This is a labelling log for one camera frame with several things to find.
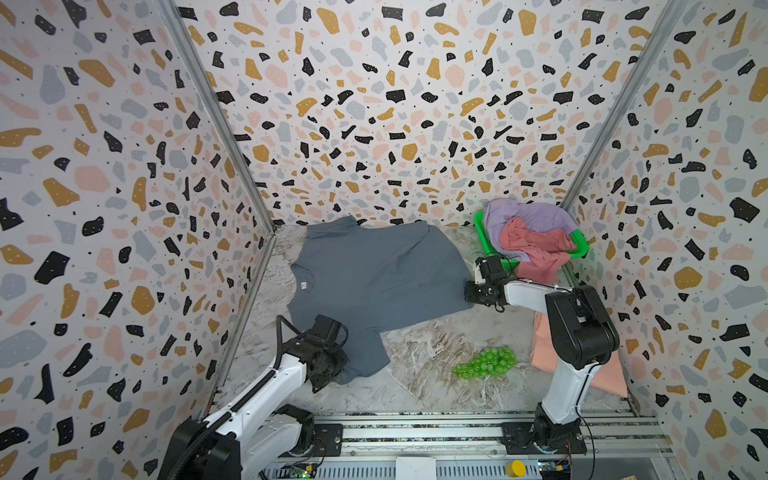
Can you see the green plastic basket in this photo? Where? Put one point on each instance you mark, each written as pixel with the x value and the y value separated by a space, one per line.
pixel 510 265

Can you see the yellow round cap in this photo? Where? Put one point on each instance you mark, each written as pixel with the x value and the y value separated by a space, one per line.
pixel 515 469

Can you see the left corner aluminium post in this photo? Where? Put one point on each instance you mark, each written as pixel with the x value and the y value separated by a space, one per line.
pixel 168 11

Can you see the dark pink t-shirt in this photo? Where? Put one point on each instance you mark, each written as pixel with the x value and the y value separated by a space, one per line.
pixel 547 251

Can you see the right corner aluminium post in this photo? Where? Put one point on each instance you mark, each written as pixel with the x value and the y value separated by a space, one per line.
pixel 663 29

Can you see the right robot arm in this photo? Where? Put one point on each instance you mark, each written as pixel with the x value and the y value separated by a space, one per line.
pixel 584 339

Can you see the folded salmon t-shirt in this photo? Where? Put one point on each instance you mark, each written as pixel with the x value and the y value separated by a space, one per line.
pixel 609 378

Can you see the grey t-shirt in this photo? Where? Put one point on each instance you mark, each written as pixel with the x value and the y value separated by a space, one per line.
pixel 375 280

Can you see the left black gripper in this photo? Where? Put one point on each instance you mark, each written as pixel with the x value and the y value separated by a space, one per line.
pixel 341 358

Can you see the corner aluminium post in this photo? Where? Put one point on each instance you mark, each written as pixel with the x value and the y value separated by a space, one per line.
pixel 168 11
pixel 663 29

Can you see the green toy grapes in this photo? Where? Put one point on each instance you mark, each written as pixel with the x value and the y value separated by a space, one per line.
pixel 490 362

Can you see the white box on rail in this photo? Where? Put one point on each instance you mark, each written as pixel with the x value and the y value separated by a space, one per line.
pixel 415 468

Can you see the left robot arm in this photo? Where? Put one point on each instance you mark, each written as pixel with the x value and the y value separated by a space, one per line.
pixel 258 427

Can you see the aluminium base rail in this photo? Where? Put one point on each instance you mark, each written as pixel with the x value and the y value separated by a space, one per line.
pixel 468 446

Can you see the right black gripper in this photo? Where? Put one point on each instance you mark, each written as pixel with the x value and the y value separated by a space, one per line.
pixel 480 291

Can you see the lilac t-shirt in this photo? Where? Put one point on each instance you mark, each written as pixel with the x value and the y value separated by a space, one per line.
pixel 538 217

